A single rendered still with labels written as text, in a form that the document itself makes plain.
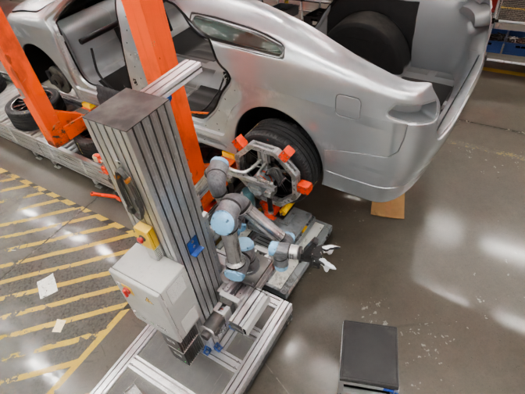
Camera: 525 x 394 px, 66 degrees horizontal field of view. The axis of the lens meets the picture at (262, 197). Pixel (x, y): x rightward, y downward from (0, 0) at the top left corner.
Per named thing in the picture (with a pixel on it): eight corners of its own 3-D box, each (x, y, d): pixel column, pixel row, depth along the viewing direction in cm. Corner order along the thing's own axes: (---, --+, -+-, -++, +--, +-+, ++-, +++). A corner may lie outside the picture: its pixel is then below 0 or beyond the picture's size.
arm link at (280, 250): (272, 247, 212) (270, 237, 207) (292, 251, 210) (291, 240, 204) (267, 259, 207) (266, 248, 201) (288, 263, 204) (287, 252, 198)
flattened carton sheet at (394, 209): (405, 180, 407) (405, 177, 405) (404, 219, 370) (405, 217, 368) (374, 177, 415) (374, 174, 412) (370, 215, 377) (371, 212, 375)
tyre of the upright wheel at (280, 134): (291, 196, 351) (341, 169, 298) (276, 213, 338) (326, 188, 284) (239, 140, 342) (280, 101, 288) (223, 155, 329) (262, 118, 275)
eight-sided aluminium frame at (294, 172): (301, 209, 312) (300, 153, 275) (298, 214, 309) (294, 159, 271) (244, 187, 337) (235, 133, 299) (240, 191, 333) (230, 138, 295)
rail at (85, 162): (212, 223, 366) (207, 206, 351) (205, 230, 361) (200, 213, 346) (49, 149, 477) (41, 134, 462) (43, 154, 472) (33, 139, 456)
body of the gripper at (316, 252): (323, 259, 206) (300, 254, 209) (324, 246, 200) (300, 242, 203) (320, 270, 200) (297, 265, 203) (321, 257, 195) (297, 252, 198)
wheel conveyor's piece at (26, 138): (104, 127, 532) (93, 102, 505) (49, 165, 484) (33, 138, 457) (58, 110, 577) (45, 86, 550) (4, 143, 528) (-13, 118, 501)
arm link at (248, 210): (223, 188, 213) (287, 242, 229) (215, 203, 206) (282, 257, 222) (236, 180, 206) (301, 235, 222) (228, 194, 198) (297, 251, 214)
